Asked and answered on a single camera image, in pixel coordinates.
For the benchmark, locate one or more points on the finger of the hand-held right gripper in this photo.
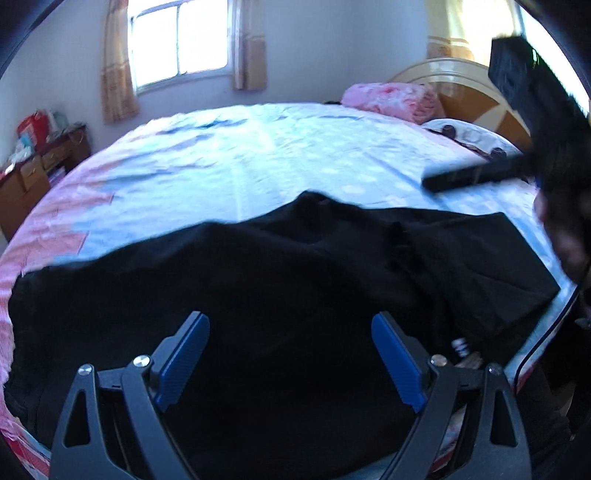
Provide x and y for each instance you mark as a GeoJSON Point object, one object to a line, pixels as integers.
{"type": "Point", "coordinates": [475, 173]}

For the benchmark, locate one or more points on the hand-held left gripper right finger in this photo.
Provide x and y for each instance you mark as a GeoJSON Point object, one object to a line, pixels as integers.
{"type": "Point", "coordinates": [397, 362]}

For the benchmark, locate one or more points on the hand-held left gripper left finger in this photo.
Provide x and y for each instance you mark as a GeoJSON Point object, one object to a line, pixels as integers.
{"type": "Point", "coordinates": [182, 360]}

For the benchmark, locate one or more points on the black pants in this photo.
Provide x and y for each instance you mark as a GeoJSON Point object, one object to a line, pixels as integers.
{"type": "Point", "coordinates": [277, 277]}

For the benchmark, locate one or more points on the person's right hand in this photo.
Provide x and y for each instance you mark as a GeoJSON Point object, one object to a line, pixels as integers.
{"type": "Point", "coordinates": [570, 226]}

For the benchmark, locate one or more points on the grey patterned pillow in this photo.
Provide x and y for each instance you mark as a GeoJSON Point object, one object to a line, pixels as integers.
{"type": "Point", "coordinates": [466, 136]}

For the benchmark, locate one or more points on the wooden arched headboard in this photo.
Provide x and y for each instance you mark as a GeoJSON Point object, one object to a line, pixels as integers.
{"type": "Point", "coordinates": [471, 97]}

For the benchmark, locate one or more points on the large window beside headboard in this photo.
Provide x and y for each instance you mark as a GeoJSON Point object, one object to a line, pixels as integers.
{"type": "Point", "coordinates": [542, 32]}

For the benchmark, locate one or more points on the pink floral folded blanket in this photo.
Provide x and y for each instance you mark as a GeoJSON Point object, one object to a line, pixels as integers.
{"type": "Point", "coordinates": [392, 99]}

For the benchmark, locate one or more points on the yellow patterned curtain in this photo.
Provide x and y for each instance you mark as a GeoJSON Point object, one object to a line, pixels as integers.
{"type": "Point", "coordinates": [466, 27]}

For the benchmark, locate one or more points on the bed with patterned sheet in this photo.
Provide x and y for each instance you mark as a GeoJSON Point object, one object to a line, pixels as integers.
{"type": "Point", "coordinates": [231, 152]}

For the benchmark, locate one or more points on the brown wooden desk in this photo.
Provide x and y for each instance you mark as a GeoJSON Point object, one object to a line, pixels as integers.
{"type": "Point", "coordinates": [27, 184]}

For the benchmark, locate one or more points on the beige patterned curtain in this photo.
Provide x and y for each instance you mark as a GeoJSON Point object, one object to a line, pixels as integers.
{"type": "Point", "coordinates": [117, 69]}
{"type": "Point", "coordinates": [249, 46]}

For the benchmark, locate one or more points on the red paper bag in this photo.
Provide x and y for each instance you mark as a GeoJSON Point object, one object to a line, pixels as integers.
{"type": "Point", "coordinates": [32, 127]}

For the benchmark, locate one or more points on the sliding window with white frame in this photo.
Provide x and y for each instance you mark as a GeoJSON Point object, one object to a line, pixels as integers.
{"type": "Point", "coordinates": [180, 37]}

